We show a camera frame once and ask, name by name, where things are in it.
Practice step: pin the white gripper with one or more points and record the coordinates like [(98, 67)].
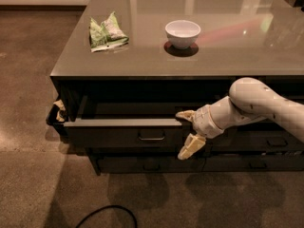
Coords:
[(201, 122)]

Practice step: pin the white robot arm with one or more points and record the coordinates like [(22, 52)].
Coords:
[(249, 101)]

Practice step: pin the grey drawer cabinet counter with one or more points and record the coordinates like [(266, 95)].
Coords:
[(238, 39)]

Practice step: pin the dark round coaster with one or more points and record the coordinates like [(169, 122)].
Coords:
[(187, 52)]

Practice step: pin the white ceramic bowl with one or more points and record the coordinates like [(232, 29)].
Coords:
[(182, 33)]

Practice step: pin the green crumpled snack bag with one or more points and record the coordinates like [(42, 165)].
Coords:
[(106, 35)]

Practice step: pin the black bin with trash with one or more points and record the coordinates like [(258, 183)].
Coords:
[(57, 117)]

